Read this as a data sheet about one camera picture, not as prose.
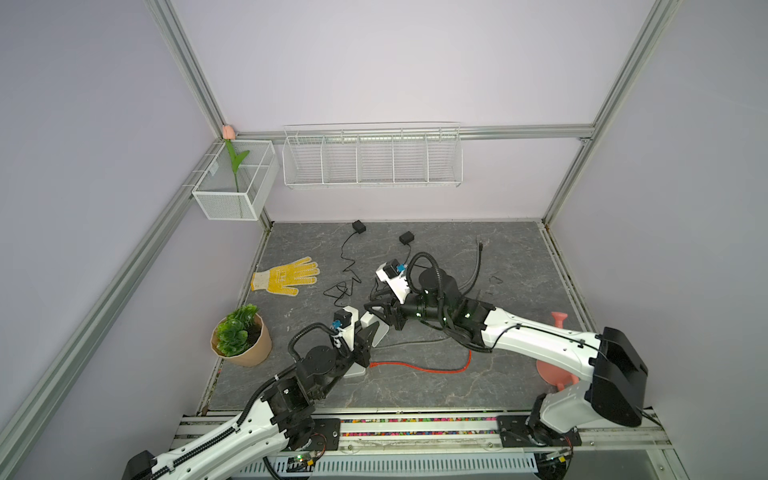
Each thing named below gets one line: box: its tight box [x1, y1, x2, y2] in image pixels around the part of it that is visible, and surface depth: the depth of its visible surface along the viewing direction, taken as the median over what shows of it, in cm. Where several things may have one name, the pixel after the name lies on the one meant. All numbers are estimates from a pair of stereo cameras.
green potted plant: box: [210, 303, 273, 368], surface depth 78 cm
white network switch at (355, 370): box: [343, 362, 366, 378], surface depth 84 cm
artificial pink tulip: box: [221, 124, 250, 193], surface depth 92 cm
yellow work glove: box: [250, 257, 320, 296], surface depth 107 cm
